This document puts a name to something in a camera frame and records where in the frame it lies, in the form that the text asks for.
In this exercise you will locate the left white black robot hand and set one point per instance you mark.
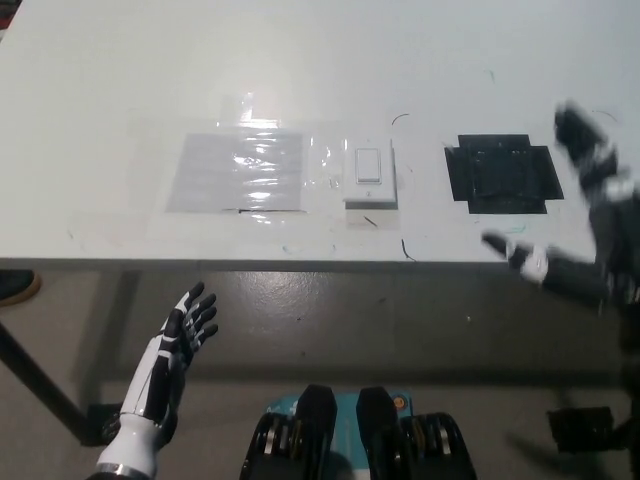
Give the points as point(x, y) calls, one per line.
point(150, 380)

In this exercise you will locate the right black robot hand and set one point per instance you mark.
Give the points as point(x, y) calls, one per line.
point(595, 160)

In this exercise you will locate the white wall light switch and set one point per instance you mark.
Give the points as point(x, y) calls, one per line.
point(369, 170)

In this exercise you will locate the black table foot plate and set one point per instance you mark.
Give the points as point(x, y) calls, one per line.
point(102, 417)
point(580, 430)

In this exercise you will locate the black tape patch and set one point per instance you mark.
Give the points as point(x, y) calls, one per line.
point(502, 175)

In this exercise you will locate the grey paper sheet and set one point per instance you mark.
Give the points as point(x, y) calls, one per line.
point(225, 172)

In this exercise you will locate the clear plastic tape film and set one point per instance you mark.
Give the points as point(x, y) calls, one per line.
point(325, 160)

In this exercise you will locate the red patterned rug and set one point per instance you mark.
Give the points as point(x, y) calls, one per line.
point(9, 20)

